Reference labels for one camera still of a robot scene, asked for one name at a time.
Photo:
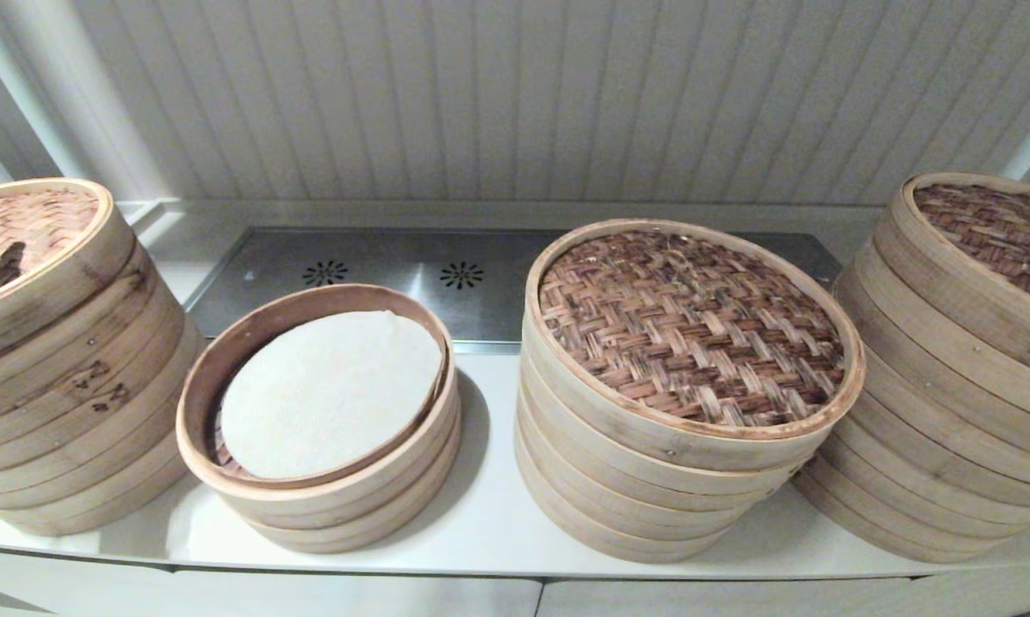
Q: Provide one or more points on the white cabinet door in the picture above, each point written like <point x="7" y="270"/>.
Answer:
<point x="352" y="600"/>
<point x="52" y="591"/>
<point x="721" y="600"/>

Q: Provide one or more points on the stainless steel steam panel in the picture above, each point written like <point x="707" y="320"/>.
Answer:
<point x="378" y="253"/>

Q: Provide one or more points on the white round liner cloth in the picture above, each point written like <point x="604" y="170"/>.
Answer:
<point x="326" y="394"/>

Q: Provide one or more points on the bamboo steamer basket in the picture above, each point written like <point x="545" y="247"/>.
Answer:
<point x="61" y="501"/>
<point x="352" y="507"/>
<point x="635" y="493"/>
<point x="926" y="514"/>
<point x="352" y="542"/>
<point x="952" y="411"/>
<point x="635" y="544"/>
<point x="52" y="433"/>

